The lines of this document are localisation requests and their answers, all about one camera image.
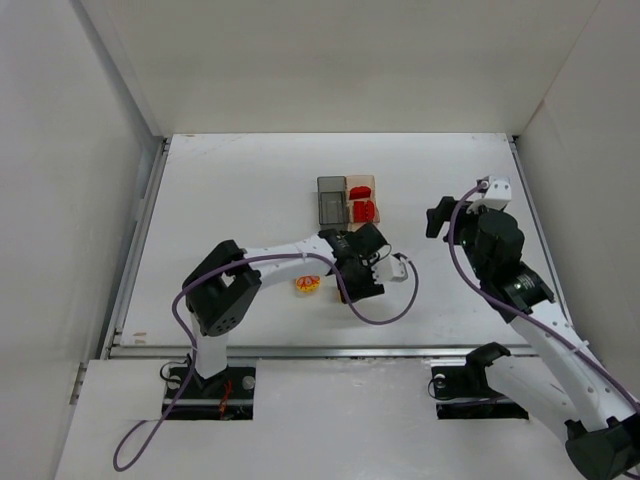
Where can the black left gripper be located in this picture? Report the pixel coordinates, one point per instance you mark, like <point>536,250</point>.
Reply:
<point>361,278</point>

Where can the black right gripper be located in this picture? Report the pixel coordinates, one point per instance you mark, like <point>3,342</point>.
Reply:
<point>439,216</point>

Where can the yellow butterfly lego brick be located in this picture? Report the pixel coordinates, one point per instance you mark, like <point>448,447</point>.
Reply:
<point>308,284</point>

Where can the red small lego brick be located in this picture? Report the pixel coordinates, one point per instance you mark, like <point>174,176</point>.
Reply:
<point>364,211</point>

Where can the red angled lego brick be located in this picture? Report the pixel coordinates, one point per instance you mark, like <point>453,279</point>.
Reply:
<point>360,193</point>

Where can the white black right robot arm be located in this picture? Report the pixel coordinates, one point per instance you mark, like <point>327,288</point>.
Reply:
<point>591,413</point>

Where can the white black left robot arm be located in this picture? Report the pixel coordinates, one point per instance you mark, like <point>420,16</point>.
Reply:
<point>221,289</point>

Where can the orange transparent container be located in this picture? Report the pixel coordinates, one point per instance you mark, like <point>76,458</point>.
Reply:
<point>356,180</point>

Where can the grey transparent container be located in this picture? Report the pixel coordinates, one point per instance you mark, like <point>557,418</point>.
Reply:
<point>333,211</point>

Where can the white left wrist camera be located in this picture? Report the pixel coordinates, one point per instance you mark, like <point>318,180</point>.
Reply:
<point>392,268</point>

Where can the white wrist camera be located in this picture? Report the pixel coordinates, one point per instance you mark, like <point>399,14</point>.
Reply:
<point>495,193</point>
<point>392,268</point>

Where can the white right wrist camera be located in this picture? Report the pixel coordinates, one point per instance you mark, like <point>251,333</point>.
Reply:
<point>495,193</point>

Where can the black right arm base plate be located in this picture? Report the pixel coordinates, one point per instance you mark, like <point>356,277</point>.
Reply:
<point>460,396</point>

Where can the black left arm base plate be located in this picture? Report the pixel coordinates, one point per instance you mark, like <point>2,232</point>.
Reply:
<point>228,396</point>

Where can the aluminium rail left side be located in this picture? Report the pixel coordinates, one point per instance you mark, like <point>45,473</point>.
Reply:
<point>132,247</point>

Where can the aluminium rail front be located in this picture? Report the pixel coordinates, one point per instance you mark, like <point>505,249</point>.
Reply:
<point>305,352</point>

